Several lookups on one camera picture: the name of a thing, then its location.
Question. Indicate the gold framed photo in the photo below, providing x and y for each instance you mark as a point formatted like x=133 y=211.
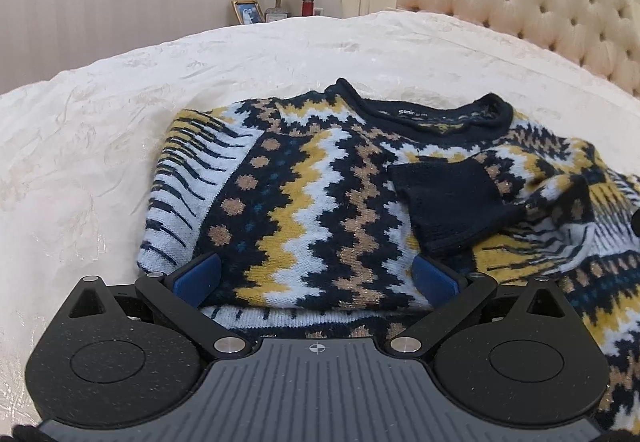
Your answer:
x=247 y=12

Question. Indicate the cream bedspread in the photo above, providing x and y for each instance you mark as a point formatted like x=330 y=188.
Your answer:
x=78 y=151

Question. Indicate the navy yellow patterned knit sweater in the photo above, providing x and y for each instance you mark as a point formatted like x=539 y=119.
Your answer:
x=318 y=205

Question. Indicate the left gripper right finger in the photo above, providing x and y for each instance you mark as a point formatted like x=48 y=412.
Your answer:
x=455 y=299

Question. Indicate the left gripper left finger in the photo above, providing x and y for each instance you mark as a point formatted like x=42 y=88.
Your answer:
x=175 y=300

